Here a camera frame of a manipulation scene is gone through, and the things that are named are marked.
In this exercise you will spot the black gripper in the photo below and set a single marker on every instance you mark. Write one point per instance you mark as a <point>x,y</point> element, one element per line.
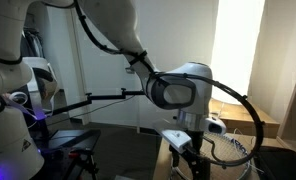
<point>198,156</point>

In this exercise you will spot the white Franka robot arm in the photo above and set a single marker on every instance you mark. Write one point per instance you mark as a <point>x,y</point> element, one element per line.
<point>104,20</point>

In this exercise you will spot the low wooden box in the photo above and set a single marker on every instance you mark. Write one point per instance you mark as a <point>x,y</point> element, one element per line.
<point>248,120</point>

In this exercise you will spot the black folding workbench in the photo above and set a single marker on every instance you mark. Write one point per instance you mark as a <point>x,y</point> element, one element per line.
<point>71,140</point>

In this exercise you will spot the hanging dark clothes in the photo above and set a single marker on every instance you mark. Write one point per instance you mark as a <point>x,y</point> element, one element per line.
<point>33,43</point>

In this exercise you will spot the white grey wrist camera box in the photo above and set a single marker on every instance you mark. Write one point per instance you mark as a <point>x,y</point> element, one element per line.
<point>174,136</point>

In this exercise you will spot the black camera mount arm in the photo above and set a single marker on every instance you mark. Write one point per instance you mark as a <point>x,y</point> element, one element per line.
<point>108,97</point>

